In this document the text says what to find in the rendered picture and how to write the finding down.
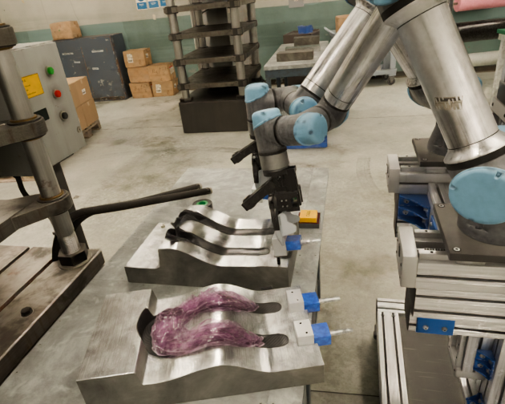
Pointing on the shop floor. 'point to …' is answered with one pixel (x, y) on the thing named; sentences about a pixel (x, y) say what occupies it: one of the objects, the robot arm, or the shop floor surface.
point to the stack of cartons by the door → (149, 74)
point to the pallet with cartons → (84, 105)
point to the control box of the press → (63, 130)
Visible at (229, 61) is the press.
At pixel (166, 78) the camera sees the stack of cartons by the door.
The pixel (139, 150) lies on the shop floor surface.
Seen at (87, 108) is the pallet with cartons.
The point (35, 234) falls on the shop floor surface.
